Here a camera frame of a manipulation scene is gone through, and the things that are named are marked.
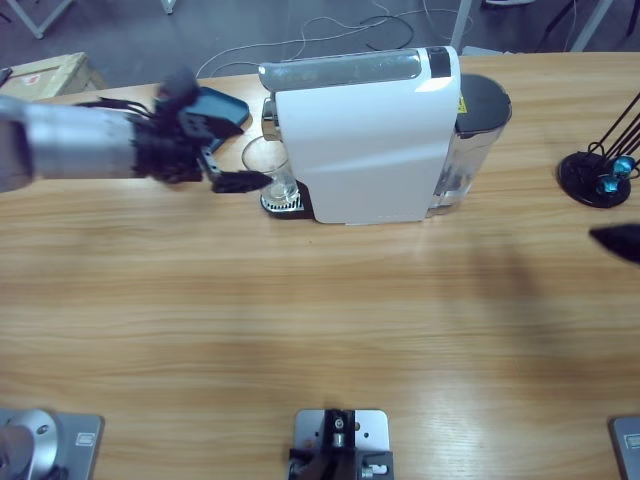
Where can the wooden crate with red print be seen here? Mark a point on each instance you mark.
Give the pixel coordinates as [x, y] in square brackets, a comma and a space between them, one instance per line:
[50, 75]

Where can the white metal frame desk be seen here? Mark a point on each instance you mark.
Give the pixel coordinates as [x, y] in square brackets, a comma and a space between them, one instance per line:
[39, 31]
[462, 25]

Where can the teal plastic tray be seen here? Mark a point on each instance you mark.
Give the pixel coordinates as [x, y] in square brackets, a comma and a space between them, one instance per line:
[230, 107]

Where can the black capsule holder with rods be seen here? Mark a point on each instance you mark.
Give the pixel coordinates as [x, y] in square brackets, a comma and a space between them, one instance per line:
[575, 175]

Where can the clear water tank black lid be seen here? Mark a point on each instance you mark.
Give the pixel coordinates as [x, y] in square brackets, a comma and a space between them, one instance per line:
[480, 95]

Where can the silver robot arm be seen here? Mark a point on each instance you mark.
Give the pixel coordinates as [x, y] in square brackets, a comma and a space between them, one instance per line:
[75, 145]

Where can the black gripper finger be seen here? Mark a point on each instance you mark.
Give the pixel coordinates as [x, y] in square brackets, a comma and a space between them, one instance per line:
[620, 242]
[237, 182]
[227, 129]

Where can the black stand leg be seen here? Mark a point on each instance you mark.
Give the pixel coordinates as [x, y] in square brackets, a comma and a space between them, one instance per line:
[549, 25]

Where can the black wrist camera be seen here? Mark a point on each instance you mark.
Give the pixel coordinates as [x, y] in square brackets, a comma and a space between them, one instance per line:
[177, 85]

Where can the clear drinking glass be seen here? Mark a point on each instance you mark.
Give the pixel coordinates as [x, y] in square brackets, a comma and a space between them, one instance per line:
[277, 170]

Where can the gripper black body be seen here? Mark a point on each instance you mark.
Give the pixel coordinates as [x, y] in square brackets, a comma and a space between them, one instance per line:
[170, 150]

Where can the white capsule coffee machine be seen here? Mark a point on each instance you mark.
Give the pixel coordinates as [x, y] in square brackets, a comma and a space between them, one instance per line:
[360, 150]

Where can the dark shoe white sole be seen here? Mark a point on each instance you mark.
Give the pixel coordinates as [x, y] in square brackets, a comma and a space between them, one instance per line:
[505, 2]

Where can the blue coffee capsule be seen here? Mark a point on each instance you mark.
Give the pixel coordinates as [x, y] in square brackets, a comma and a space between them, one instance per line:
[622, 165]
[607, 186]

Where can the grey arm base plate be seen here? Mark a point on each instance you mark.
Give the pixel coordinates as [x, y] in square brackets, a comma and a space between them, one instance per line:
[85, 440]
[627, 445]

